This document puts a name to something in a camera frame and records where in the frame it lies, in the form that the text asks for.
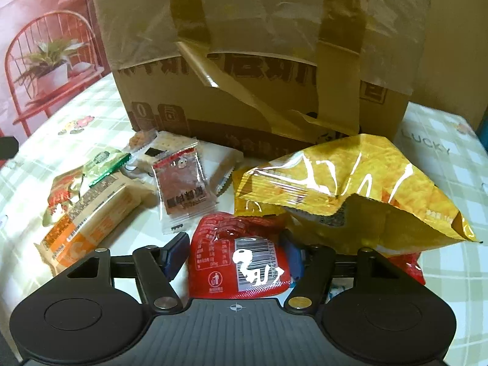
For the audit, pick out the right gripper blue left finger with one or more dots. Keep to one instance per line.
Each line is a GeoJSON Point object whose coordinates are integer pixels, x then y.
{"type": "Point", "coordinates": [155, 268]}

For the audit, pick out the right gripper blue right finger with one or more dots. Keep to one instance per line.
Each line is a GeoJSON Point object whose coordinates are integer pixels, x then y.
{"type": "Point", "coordinates": [311, 269]}

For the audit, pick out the red gold candy packet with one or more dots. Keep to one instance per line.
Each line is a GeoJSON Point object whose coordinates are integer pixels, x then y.
{"type": "Point", "coordinates": [65, 191]}

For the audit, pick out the brown jerky packet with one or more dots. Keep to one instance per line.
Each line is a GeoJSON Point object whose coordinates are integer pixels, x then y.
{"type": "Point", "coordinates": [184, 193]}

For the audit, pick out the red snack packet with barcode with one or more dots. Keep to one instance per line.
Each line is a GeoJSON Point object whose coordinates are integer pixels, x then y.
{"type": "Point", "coordinates": [237, 258]}

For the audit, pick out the orange cracker package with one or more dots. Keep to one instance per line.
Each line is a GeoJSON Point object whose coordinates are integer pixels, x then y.
{"type": "Point", "coordinates": [91, 219]}

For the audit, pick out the yellow chip bag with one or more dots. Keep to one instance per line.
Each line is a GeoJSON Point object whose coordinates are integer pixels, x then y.
{"type": "Point", "coordinates": [356, 192]}

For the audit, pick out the small clear biscuit packet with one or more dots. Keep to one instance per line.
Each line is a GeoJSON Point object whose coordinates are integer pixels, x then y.
{"type": "Point", "coordinates": [142, 138]}

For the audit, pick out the small green white packet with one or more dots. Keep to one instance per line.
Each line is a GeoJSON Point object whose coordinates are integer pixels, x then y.
{"type": "Point", "coordinates": [102, 162]}

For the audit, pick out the orange red snack bag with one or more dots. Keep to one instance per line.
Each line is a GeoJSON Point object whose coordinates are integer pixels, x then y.
{"type": "Point", "coordinates": [409, 264]}

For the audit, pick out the red printed backdrop cloth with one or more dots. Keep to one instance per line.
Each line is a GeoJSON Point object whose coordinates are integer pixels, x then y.
{"type": "Point", "coordinates": [51, 50]}

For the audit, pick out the white cracker packet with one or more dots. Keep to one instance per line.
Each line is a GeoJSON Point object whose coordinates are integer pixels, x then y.
{"type": "Point", "coordinates": [151, 150]}

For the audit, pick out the cardboard box with plastic liner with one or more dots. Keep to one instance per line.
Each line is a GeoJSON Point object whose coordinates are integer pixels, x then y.
{"type": "Point", "coordinates": [259, 75]}

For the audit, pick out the wooden door panel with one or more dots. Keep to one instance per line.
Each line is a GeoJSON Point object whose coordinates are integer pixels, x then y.
{"type": "Point", "coordinates": [452, 75]}

